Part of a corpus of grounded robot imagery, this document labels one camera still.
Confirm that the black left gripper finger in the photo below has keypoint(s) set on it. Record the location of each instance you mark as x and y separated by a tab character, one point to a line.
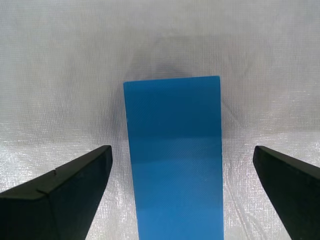
297	200
50	210

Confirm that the blue rectangular block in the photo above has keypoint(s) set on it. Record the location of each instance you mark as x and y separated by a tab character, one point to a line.
175	162

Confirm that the white woven table cloth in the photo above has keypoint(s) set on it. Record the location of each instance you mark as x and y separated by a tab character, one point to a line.
62	75

